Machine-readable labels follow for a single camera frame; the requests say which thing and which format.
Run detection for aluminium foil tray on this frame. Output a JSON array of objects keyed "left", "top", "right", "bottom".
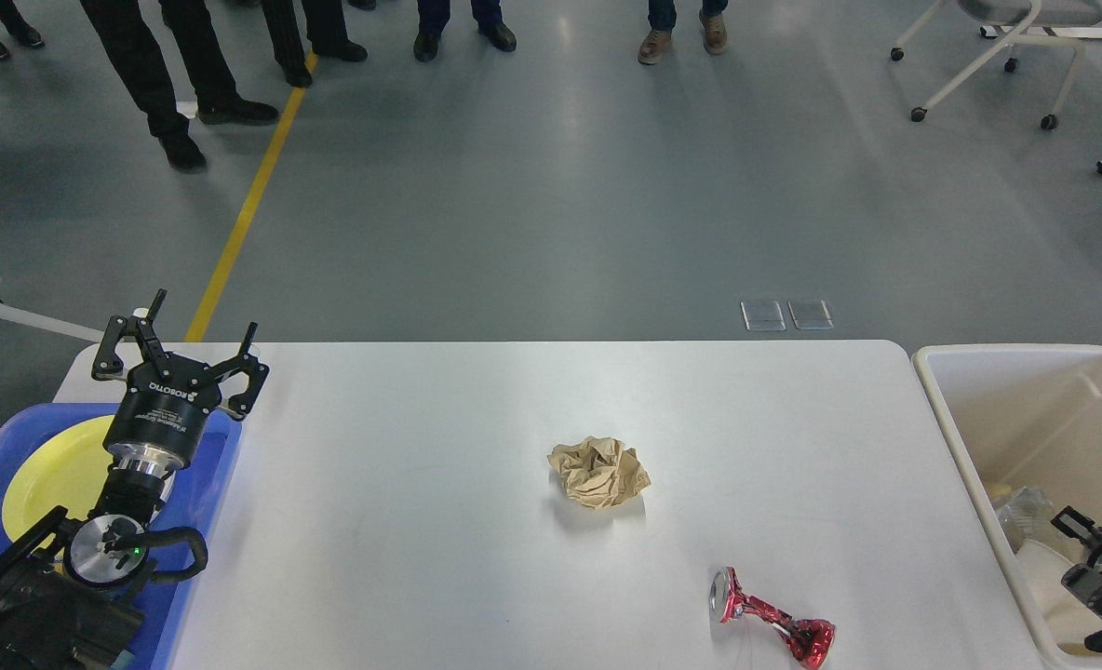
[{"left": 992, "top": 487, "right": 1066, "bottom": 553}]

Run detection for cream paper cup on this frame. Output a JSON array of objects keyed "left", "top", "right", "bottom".
[{"left": 1042, "top": 597, "right": 1102, "bottom": 656}]

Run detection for bystander black trousers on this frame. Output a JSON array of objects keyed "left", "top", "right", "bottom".
[
  {"left": 80, "top": 1, "right": 279, "bottom": 173},
  {"left": 261, "top": 1, "right": 368, "bottom": 88}
]

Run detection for white pink plate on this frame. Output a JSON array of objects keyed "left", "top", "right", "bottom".
[{"left": 153, "top": 472, "right": 177, "bottom": 516}]

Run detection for white rolling chair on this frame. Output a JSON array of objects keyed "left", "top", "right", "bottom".
[{"left": 911, "top": 1, "right": 1102, "bottom": 131}]

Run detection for bystander brown shoes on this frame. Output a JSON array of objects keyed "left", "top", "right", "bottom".
[{"left": 637, "top": 0, "right": 730, "bottom": 66}]

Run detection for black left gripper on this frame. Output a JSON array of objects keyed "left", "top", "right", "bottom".
[{"left": 91, "top": 288, "right": 270, "bottom": 477}]

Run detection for white paper cup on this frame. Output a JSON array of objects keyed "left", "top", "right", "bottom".
[{"left": 1015, "top": 540, "right": 1074, "bottom": 601}]

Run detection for right floor socket plate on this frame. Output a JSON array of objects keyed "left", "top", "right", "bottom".
[{"left": 786, "top": 300, "right": 835, "bottom": 329}]

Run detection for red foil wrapper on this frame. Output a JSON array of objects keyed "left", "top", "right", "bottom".
[{"left": 709, "top": 568, "right": 838, "bottom": 669}]

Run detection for white waste bin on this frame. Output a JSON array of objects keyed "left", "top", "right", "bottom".
[{"left": 912, "top": 344, "right": 1102, "bottom": 669}]

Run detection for brown paper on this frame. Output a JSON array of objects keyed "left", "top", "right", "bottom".
[{"left": 545, "top": 436, "right": 652, "bottom": 509}]

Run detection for bystander black trousers middle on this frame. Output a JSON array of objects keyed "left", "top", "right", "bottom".
[{"left": 261, "top": 1, "right": 368, "bottom": 88}]

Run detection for floor socket plate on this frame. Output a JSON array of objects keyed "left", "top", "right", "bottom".
[
  {"left": 741, "top": 300, "right": 788, "bottom": 332},
  {"left": 786, "top": 300, "right": 835, "bottom": 329}
]

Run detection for left floor socket plate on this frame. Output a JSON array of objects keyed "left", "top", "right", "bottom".
[{"left": 741, "top": 300, "right": 788, "bottom": 332}]

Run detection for yellow plastic plate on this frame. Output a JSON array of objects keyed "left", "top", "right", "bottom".
[{"left": 1, "top": 417, "right": 114, "bottom": 542}]

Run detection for bystander black trousers left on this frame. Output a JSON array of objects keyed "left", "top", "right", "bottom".
[{"left": 80, "top": 1, "right": 279, "bottom": 173}]

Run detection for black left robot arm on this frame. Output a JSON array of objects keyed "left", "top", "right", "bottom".
[{"left": 0, "top": 289, "right": 269, "bottom": 669}]

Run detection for bystander dark blue trousers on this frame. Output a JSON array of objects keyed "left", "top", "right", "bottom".
[{"left": 413, "top": 0, "right": 517, "bottom": 62}]

